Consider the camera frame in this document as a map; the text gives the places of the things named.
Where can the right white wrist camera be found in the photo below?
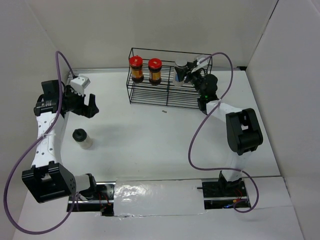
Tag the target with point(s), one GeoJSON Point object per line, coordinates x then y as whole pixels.
{"type": "Point", "coordinates": [201, 61]}

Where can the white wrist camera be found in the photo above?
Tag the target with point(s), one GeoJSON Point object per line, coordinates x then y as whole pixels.
{"type": "Point", "coordinates": [79, 84]}
{"type": "Point", "coordinates": [201, 61]}

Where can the red lid chili jar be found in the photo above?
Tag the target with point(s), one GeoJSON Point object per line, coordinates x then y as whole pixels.
{"type": "Point", "coordinates": [155, 66]}

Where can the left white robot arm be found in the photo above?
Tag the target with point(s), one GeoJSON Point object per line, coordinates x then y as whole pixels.
{"type": "Point", "coordinates": [48, 179]}

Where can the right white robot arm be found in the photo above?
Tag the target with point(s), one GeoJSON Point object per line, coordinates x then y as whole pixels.
{"type": "Point", "coordinates": [243, 132]}

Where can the black wire shelf rack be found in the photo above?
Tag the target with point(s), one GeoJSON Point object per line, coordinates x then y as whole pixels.
{"type": "Point", "coordinates": [165, 94]}

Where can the white taped cover sheet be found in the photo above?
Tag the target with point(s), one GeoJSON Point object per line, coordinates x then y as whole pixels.
{"type": "Point", "coordinates": [144, 198]}

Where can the black cap pellet bottle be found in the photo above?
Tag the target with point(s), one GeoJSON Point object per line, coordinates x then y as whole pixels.
{"type": "Point", "coordinates": [81, 137]}

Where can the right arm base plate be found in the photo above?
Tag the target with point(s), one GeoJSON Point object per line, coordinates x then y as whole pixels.
{"type": "Point", "coordinates": [215, 198]}

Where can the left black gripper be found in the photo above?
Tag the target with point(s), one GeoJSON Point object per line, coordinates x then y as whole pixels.
{"type": "Point", "coordinates": [88, 111]}

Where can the white bottle blue label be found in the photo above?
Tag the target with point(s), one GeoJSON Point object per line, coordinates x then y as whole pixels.
{"type": "Point", "coordinates": [180, 70]}

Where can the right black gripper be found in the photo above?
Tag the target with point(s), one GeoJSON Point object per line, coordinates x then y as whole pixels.
{"type": "Point", "coordinates": [187, 73]}

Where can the red lid sauce jar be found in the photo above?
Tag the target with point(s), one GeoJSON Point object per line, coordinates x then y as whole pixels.
{"type": "Point", "coordinates": [136, 66]}

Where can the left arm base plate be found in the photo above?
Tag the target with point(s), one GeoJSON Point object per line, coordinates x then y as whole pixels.
{"type": "Point", "coordinates": [100, 201]}

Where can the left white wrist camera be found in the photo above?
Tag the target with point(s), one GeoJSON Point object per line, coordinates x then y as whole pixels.
{"type": "Point", "coordinates": [79, 84]}

